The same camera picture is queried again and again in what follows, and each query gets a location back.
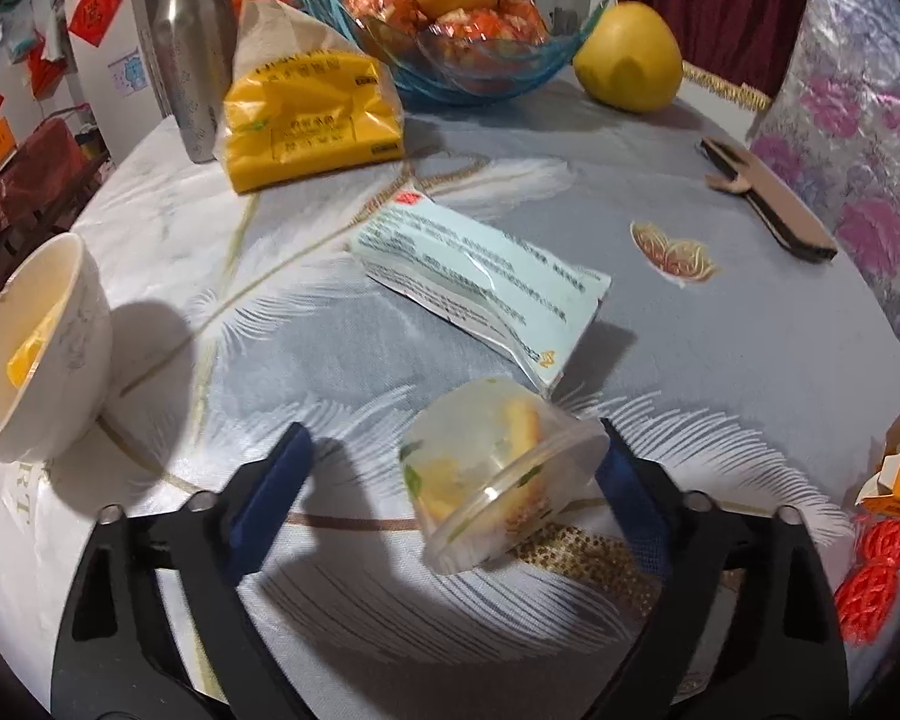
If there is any yellow wrapper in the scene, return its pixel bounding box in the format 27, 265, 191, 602
6, 300, 68, 391

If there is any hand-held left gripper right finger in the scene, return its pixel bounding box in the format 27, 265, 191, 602
570, 418, 850, 720

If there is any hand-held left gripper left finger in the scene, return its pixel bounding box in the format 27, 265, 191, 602
51, 421, 323, 720

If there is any metal bottle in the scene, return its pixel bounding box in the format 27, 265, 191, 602
150, 0, 239, 164

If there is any maroon curtain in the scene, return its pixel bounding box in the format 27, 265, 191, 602
616, 0, 818, 110

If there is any pink floral cover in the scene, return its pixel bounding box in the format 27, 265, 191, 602
746, 0, 900, 391

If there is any white bowl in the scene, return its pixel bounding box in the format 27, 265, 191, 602
0, 232, 113, 462

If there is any red diamond wall decoration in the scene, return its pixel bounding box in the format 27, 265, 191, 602
69, 0, 125, 46

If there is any red plastic bag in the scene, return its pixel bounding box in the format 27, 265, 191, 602
0, 116, 110, 316

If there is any yellow pomelo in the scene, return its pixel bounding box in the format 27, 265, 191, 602
572, 2, 683, 115

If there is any yellow tissue pack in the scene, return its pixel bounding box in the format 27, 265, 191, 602
221, 0, 407, 194

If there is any light blue packet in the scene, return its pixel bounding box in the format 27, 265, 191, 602
349, 187, 613, 398

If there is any blue glass fruit bowl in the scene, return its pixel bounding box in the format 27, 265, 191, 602
296, 0, 608, 106

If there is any clear cup with lemon slices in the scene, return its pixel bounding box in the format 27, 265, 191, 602
399, 377, 610, 575

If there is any pile of orange wrapped snacks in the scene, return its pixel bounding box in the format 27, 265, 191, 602
343, 0, 553, 46

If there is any red plastic net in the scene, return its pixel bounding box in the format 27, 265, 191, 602
834, 517, 900, 646

